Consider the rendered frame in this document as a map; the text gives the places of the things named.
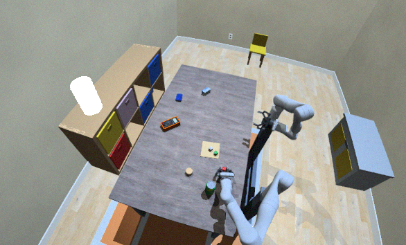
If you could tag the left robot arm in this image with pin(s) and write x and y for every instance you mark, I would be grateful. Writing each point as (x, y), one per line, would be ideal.
(248, 234)

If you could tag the tan short cylinder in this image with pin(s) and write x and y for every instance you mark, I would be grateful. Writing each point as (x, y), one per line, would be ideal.
(189, 171)

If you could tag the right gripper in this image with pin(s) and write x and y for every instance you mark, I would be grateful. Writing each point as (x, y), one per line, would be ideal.
(266, 122)

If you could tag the green soda can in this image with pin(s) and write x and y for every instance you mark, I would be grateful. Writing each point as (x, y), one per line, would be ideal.
(210, 187)

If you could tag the beige flat mat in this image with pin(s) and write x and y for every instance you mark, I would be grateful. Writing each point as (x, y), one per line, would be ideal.
(205, 149)

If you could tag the orange digital multimeter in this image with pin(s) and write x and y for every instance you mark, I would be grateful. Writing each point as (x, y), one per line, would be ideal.
(170, 123)

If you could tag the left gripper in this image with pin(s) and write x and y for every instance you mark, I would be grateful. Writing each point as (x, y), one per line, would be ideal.
(220, 170)

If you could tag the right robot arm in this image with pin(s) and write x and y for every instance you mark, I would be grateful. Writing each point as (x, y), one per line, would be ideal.
(301, 112)

